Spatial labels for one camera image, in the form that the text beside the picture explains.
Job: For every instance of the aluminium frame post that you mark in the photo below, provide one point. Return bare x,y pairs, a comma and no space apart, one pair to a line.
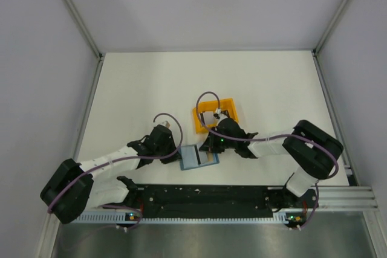
82,28
333,23

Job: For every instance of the aluminium frame rail front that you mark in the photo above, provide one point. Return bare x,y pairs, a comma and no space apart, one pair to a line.
347,198

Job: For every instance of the blue leather card holder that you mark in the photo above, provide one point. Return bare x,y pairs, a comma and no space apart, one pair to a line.
192,158

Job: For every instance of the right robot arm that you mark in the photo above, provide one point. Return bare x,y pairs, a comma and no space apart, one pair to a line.
315,152

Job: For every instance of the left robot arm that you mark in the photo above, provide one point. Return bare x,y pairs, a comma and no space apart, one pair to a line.
76,187

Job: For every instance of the yellow plastic bin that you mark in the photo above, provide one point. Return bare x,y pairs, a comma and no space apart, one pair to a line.
205,113

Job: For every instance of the left aluminium frame post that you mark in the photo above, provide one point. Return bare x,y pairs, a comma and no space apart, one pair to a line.
82,28

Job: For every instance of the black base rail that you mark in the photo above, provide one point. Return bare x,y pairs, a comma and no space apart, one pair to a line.
214,201

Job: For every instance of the white cable duct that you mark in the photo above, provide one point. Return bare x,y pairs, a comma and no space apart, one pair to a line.
123,218

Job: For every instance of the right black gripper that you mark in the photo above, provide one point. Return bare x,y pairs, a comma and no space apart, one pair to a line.
210,145

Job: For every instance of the white card black stripe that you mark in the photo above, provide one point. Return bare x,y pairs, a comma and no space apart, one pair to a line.
203,158

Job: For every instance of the right aluminium frame post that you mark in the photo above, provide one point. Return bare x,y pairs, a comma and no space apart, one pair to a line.
333,23

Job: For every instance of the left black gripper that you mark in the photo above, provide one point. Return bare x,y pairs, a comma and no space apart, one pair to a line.
173,158

